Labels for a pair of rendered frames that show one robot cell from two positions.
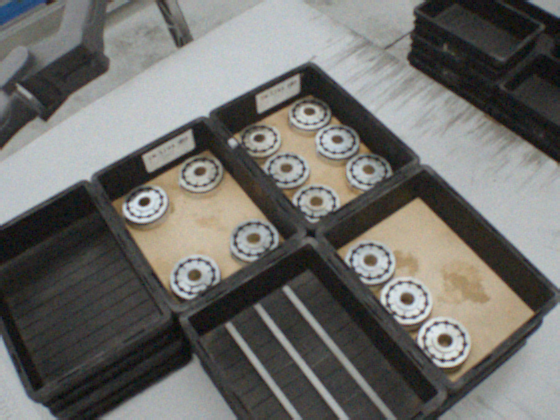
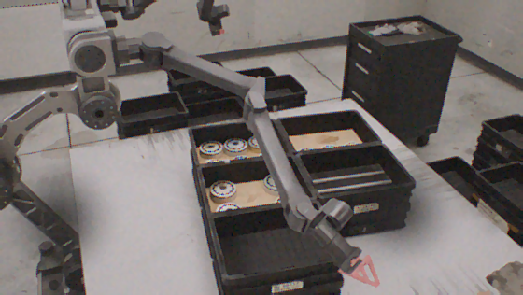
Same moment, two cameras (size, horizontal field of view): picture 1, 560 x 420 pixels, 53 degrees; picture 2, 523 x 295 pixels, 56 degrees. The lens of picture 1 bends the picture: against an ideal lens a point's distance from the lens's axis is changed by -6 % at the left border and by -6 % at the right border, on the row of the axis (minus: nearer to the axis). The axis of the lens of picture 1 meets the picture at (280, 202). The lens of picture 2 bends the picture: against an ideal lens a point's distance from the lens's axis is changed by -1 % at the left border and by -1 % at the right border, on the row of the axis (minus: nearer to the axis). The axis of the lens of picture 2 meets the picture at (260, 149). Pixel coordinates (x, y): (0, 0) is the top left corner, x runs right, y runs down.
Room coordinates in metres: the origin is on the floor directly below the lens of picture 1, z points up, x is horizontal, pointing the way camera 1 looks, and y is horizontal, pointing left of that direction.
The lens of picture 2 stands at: (0.26, 1.60, 2.06)
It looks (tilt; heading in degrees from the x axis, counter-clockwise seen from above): 33 degrees down; 287
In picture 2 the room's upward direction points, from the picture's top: 1 degrees clockwise
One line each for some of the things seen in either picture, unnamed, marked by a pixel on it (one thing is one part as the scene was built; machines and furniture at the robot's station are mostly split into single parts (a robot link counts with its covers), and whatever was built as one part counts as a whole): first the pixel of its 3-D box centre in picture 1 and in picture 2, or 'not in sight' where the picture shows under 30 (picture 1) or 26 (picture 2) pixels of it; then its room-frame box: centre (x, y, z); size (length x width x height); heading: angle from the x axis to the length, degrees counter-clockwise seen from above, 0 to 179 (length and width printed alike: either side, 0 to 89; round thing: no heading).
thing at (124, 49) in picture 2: not in sight; (124, 49); (1.11, 0.30, 1.45); 0.09 x 0.08 x 0.12; 129
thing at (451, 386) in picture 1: (437, 267); (327, 132); (0.53, -0.28, 0.92); 0.40 x 0.30 x 0.02; 31
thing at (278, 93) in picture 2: not in sight; (271, 116); (1.06, -1.27, 0.37); 0.40 x 0.30 x 0.45; 39
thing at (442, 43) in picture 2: not in sight; (393, 88); (0.29, -1.83, 0.45); 0.60 x 0.45 x 0.90; 39
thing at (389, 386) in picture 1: (309, 368); (352, 180); (0.37, -0.03, 0.87); 0.40 x 0.30 x 0.11; 31
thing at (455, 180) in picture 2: not in sight; (456, 193); (-0.18, -0.92, 0.26); 0.40 x 0.30 x 0.23; 129
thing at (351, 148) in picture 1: (337, 141); (235, 145); (0.91, -0.14, 0.86); 0.10 x 0.10 x 0.01
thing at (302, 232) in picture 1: (192, 206); (254, 184); (0.71, 0.18, 0.92); 0.40 x 0.30 x 0.02; 31
